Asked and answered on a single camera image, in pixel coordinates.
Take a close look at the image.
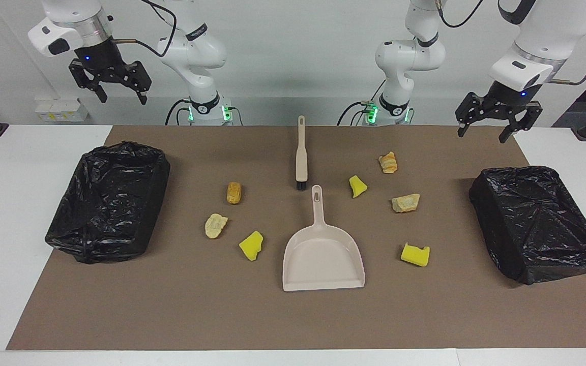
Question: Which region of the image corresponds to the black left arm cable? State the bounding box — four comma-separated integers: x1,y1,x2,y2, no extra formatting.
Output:
438,0,586,86

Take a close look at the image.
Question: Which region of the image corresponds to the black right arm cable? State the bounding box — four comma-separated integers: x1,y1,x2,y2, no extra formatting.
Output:
119,0,178,59

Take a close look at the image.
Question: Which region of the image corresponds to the pale toy bread piece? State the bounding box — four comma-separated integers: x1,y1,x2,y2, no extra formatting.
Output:
392,193,421,214

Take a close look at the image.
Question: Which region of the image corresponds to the brown table mat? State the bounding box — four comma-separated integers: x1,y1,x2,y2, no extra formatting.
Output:
6,126,586,351

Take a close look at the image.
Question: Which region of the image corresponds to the white wall socket box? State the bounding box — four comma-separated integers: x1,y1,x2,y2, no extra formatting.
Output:
35,98,89,123

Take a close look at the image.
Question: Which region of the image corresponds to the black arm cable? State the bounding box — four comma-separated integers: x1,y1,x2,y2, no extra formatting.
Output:
438,0,586,86
119,0,178,59

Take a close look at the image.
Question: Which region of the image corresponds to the bin with black bag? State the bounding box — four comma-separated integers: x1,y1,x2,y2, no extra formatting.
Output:
468,165,586,285
45,141,171,264

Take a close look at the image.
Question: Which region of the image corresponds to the small yellow sponge piece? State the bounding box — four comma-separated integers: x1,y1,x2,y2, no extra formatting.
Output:
349,175,368,199

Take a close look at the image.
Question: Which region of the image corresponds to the beige hand brush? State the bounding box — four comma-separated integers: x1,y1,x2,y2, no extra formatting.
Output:
295,115,308,191

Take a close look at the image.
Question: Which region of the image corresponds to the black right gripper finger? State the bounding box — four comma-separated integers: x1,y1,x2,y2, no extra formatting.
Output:
68,58,108,104
119,60,152,106

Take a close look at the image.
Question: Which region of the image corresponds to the beige plastic dustpan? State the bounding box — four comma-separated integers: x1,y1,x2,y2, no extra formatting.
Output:
282,185,366,292

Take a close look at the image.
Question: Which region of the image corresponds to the black base cable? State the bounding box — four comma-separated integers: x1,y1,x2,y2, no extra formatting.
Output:
337,101,375,126
165,98,192,126

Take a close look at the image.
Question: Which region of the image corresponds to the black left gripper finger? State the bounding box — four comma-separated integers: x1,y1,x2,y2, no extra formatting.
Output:
455,91,488,138
498,101,543,144

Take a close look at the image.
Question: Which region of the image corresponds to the yellow sponge chunk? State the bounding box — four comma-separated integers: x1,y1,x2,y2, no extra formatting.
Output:
239,231,264,262

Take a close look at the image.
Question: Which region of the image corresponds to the pale yellow toy chip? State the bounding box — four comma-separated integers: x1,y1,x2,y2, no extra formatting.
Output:
204,213,229,239

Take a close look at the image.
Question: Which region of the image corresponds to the yellow sponge with green back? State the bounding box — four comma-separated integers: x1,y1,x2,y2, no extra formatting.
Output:
400,242,431,268

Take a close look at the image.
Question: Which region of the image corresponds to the orange striped toy croissant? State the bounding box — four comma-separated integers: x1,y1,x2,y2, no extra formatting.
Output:
378,151,398,174

